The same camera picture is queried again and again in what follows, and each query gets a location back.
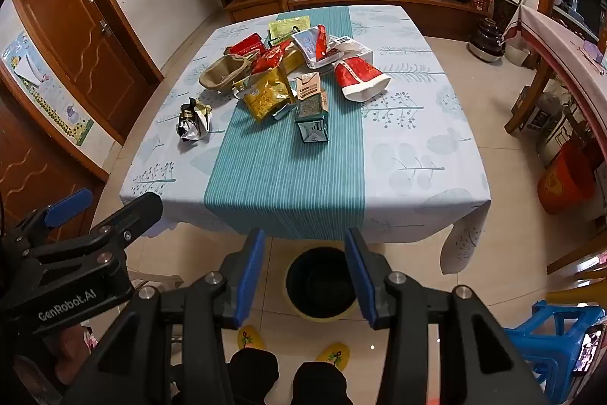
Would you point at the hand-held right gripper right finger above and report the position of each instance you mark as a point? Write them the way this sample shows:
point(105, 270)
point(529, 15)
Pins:
point(360, 277)

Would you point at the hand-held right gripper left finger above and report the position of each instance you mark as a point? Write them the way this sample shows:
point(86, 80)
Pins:
point(249, 277)

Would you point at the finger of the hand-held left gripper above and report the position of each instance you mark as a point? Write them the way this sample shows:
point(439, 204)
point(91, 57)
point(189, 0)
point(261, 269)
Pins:
point(137, 210)
point(69, 205)

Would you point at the round dark bin yellow rim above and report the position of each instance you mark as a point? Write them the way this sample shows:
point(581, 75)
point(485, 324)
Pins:
point(322, 286)

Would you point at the silver foil wrapper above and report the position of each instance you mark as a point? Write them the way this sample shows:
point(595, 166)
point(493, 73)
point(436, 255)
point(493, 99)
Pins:
point(192, 125)

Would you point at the white paper box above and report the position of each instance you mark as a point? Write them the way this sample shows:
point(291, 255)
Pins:
point(353, 49)

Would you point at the yellow-green plastic pouch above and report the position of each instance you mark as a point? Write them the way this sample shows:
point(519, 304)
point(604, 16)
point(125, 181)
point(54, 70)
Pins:
point(287, 28)

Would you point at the person's left foot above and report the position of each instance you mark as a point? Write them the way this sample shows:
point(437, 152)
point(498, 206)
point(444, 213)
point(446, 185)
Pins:
point(251, 374)

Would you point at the person's foot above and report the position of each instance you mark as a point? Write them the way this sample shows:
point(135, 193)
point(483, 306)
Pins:
point(320, 386)
point(251, 374)

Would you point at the person's right foot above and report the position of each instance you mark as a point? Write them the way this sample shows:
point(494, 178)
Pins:
point(320, 386)

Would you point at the leaf printed teal tablecloth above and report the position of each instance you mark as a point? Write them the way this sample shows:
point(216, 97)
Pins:
point(417, 139)

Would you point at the brown wooden door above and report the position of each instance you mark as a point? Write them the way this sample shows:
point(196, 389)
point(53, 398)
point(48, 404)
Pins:
point(80, 44)

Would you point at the tan paper bag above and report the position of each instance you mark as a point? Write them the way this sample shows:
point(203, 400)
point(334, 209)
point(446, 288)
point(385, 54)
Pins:
point(223, 73)

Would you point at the yellow gold snack bag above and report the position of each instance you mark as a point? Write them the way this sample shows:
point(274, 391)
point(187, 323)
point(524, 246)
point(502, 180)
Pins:
point(265, 96)

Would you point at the green tea carton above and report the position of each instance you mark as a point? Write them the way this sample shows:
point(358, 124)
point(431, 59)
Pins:
point(310, 111)

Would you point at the red flat packet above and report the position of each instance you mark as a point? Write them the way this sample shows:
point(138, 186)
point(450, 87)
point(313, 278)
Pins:
point(246, 44)

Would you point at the red white fabric pouch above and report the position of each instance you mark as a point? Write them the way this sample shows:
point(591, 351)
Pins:
point(358, 75)

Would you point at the red patterned snack packet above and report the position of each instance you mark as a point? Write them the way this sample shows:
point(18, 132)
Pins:
point(270, 58)

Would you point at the blue plastic stool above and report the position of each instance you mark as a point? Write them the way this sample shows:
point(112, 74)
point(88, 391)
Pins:
point(555, 338)

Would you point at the yellow stool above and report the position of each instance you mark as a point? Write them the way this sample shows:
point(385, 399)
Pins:
point(578, 291)

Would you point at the wooden chair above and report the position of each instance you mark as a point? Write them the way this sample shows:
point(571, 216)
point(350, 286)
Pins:
point(578, 255)

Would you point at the orange plastic bucket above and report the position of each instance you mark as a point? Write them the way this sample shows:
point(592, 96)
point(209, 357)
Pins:
point(566, 184)

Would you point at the white printed snack packet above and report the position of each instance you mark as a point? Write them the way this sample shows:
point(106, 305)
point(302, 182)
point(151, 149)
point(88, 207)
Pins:
point(306, 47)

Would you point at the small wooden cabinet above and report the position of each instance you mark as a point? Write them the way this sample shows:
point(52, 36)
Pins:
point(256, 6)

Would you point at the slim red sachet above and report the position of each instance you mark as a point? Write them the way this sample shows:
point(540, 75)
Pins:
point(321, 39)

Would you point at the dark ceramic jar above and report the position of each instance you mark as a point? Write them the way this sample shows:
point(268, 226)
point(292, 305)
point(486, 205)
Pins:
point(486, 39)

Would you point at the long wooden television cabinet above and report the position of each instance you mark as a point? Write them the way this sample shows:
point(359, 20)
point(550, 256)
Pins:
point(427, 13)

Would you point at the white bucket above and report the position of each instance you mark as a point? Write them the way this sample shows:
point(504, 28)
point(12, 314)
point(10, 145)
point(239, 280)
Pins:
point(517, 51)

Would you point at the side table with pink cloth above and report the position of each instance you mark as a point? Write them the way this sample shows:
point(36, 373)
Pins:
point(559, 49)

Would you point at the colourful wall poster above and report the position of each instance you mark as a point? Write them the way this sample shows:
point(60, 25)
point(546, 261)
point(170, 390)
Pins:
point(33, 77)

